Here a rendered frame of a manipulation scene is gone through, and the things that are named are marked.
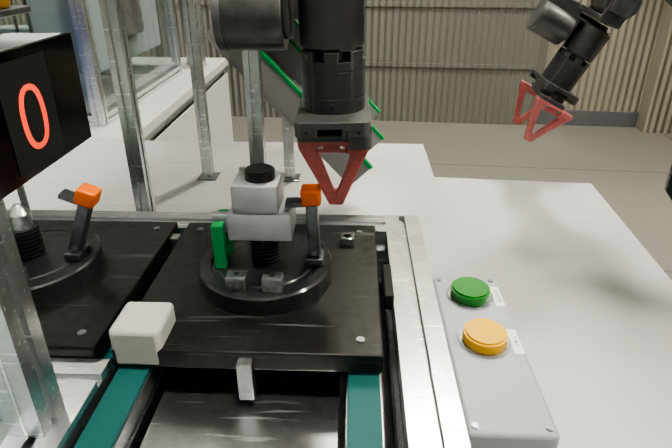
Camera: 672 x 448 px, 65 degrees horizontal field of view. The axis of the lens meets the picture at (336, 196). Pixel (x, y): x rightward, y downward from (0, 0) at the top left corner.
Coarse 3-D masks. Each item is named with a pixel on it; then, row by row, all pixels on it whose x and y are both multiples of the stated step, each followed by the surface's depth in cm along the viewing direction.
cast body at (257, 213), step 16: (240, 176) 52; (256, 176) 50; (272, 176) 51; (240, 192) 50; (256, 192) 50; (272, 192) 50; (240, 208) 51; (256, 208) 51; (272, 208) 51; (288, 208) 52; (240, 224) 52; (256, 224) 52; (272, 224) 52; (288, 224) 51; (256, 240) 52; (272, 240) 52; (288, 240) 52
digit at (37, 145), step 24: (0, 72) 27; (24, 72) 29; (0, 96) 27; (24, 96) 29; (48, 96) 31; (24, 120) 29; (48, 120) 32; (24, 144) 29; (48, 144) 32; (24, 168) 29
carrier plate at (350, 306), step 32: (192, 224) 67; (192, 256) 60; (352, 256) 60; (160, 288) 55; (192, 288) 55; (352, 288) 55; (192, 320) 50; (224, 320) 50; (256, 320) 50; (288, 320) 50; (320, 320) 50; (352, 320) 50; (160, 352) 46; (192, 352) 46; (224, 352) 46; (256, 352) 46; (288, 352) 46; (320, 352) 46; (352, 352) 46
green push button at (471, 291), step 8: (456, 280) 56; (464, 280) 56; (472, 280) 56; (480, 280) 56; (456, 288) 54; (464, 288) 54; (472, 288) 54; (480, 288) 54; (488, 288) 54; (456, 296) 54; (464, 296) 53; (472, 296) 53; (480, 296) 53; (488, 296) 54; (464, 304) 53; (472, 304) 53; (480, 304) 53
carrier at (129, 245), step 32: (32, 224) 55; (64, 224) 67; (96, 224) 67; (128, 224) 67; (160, 224) 67; (32, 256) 55; (64, 256) 55; (96, 256) 57; (128, 256) 60; (160, 256) 62; (32, 288) 51; (64, 288) 53; (96, 288) 55; (128, 288) 55; (64, 320) 50; (96, 320) 50; (64, 352) 47; (96, 352) 47
